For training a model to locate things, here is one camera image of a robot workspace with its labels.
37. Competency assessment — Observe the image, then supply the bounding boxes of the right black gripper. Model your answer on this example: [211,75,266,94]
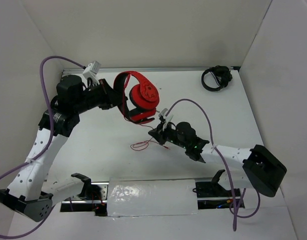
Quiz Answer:
[149,119,189,149]

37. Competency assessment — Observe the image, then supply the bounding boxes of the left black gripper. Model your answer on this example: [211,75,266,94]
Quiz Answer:
[73,78,128,114]

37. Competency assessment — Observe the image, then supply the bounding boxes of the red black headphones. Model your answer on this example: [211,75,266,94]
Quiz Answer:
[113,70,160,125]

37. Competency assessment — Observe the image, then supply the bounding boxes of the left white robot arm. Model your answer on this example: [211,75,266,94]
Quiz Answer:
[0,75,123,222]

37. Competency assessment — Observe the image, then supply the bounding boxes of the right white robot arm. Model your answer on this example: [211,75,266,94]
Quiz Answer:
[148,121,287,198]

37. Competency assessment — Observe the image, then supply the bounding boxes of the black headphones in corner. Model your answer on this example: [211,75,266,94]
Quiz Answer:
[201,65,233,92]

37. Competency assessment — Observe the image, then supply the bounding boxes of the white taped cover sheet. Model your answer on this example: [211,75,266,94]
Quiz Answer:
[107,179,199,217]

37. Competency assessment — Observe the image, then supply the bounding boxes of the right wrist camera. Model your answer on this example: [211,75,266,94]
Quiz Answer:
[158,108,174,131]

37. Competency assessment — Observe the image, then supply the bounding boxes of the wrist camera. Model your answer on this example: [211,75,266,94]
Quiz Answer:
[158,108,174,131]
[82,60,101,84]

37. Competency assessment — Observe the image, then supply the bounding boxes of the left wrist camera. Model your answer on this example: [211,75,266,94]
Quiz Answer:
[82,60,101,84]

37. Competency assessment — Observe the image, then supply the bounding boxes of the aluminium table frame rail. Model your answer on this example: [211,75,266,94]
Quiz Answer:
[62,65,241,75]

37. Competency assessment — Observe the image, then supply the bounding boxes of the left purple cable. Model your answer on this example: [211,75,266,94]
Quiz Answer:
[0,55,87,238]

